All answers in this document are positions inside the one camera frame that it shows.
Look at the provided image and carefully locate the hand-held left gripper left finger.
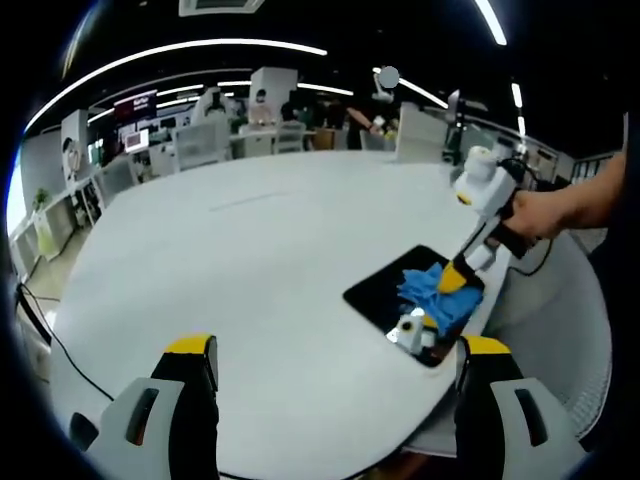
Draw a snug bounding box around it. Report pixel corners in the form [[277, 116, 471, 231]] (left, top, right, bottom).
[[87, 333, 222, 480]]

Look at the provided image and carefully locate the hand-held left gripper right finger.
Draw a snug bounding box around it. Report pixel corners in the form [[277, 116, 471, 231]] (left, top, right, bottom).
[[454, 335, 589, 480]]

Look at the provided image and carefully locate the blue cleaning cloth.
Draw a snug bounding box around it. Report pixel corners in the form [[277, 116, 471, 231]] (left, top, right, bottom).
[[397, 262, 485, 334]]

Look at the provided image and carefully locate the black tray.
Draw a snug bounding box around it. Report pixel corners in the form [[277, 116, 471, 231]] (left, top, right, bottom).
[[342, 243, 489, 369]]

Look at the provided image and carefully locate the person's right hand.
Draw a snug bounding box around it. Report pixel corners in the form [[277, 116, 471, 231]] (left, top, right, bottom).
[[506, 189, 572, 242]]

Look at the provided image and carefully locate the grey monitor on stand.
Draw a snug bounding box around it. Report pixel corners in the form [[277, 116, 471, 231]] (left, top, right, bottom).
[[443, 89, 465, 164]]

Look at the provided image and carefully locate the white partition board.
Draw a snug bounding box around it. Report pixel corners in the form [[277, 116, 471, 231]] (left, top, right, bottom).
[[396, 101, 450, 165]]

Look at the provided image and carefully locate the white mesh chair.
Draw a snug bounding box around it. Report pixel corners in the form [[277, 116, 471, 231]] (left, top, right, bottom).
[[275, 120, 308, 155], [174, 121, 230, 170]]

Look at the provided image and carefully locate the white high-backed chair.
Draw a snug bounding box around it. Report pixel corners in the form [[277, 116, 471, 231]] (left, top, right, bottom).
[[191, 86, 237, 127]]

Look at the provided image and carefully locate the ceiling air vent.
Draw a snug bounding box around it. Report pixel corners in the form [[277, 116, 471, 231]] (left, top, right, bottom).
[[178, 0, 267, 17]]

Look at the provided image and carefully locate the black floor cable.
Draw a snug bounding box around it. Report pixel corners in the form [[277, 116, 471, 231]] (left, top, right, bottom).
[[14, 281, 117, 402]]

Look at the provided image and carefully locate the wall poster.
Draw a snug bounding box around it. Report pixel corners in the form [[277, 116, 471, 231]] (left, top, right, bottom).
[[61, 133, 85, 177]]

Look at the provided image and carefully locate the dark wall screen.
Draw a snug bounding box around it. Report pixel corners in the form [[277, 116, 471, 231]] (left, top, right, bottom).
[[113, 89, 159, 122]]

